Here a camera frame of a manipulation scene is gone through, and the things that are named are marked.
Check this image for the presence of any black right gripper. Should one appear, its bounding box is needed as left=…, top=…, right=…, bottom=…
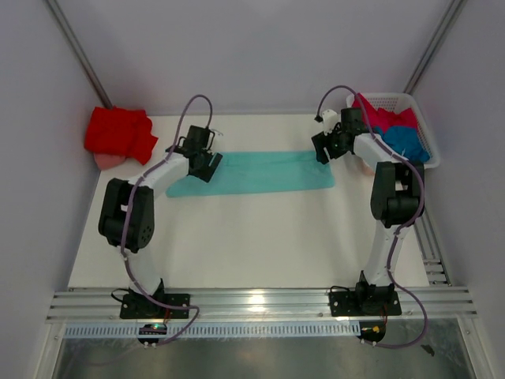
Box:
left=311, top=122, right=348, bottom=164

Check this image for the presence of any teal t shirt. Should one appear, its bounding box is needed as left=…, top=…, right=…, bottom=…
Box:
left=166, top=151, right=335, bottom=198

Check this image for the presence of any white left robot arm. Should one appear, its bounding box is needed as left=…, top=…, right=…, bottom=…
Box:
left=98, top=126, right=223, bottom=319

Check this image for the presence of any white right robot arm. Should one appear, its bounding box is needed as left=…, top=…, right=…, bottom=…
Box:
left=312, top=107, right=425, bottom=317

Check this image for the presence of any magenta t shirt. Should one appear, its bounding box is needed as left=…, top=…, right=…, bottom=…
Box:
left=358, top=93, right=418, bottom=133

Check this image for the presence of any blue t shirt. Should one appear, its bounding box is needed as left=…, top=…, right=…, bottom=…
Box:
left=373, top=126, right=430, bottom=163

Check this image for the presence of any white plastic basket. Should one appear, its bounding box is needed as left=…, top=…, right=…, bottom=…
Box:
left=346, top=92, right=440, bottom=169

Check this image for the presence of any red folded t shirt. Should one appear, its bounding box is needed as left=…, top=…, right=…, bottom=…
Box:
left=84, top=107, right=158, bottom=165

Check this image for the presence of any pink folded t shirt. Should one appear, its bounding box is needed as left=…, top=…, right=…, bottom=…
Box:
left=93, top=153, right=126, bottom=171

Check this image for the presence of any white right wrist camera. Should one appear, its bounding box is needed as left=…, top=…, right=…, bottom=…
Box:
left=314, top=109, right=341, bottom=134

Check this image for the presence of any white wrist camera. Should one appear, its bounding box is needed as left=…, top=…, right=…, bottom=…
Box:
left=211, top=129, right=224, bottom=137
left=314, top=109, right=341, bottom=134

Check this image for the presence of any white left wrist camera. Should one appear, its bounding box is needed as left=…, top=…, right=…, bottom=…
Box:
left=211, top=129, right=224, bottom=137

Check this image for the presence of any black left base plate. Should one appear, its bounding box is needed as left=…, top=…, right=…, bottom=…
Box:
left=119, top=292, right=190, bottom=320

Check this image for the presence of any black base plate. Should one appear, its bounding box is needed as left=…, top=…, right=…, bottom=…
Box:
left=119, top=292, right=190, bottom=320
left=328, top=284, right=402, bottom=317

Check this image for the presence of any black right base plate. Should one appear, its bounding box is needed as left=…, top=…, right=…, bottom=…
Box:
left=328, top=284, right=402, bottom=317

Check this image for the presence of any aluminium mounting rail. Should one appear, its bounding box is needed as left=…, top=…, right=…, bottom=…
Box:
left=46, top=286, right=477, bottom=323

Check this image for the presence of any white slotted cable duct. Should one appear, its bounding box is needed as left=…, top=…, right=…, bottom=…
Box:
left=63, top=321, right=361, bottom=340

